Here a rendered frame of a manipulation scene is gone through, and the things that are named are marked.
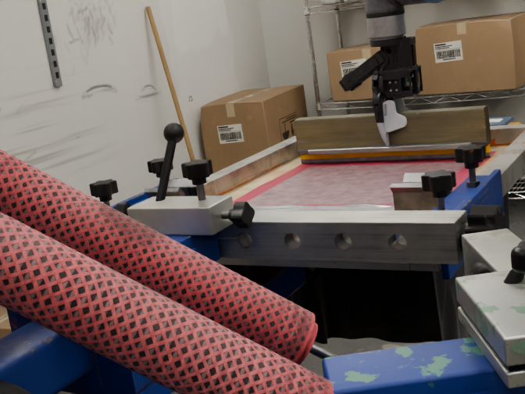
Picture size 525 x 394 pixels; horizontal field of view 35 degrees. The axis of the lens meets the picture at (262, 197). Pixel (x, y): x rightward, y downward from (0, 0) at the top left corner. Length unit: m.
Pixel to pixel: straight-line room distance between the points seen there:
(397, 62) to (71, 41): 2.48
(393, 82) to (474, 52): 2.83
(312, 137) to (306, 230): 0.78
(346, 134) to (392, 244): 0.78
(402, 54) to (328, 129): 0.23
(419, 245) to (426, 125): 0.74
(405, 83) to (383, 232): 0.74
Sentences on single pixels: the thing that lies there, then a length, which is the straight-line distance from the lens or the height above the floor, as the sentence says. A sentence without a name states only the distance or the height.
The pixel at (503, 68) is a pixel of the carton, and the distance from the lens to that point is 4.47.
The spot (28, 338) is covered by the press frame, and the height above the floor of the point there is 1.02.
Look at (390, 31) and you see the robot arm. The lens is 1.66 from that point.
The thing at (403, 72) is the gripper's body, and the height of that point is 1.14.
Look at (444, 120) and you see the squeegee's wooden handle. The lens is 1.68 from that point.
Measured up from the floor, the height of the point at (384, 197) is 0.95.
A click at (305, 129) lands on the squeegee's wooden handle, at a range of 1.79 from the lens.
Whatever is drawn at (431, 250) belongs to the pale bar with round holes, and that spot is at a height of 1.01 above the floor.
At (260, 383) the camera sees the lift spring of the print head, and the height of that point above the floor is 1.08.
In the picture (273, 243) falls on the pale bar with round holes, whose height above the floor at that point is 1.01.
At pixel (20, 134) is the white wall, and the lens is 3.68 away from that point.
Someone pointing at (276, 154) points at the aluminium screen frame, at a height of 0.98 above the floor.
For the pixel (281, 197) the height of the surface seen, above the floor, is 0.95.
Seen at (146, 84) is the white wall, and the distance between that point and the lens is 4.37.
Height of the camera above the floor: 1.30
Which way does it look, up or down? 13 degrees down
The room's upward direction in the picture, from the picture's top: 8 degrees counter-clockwise
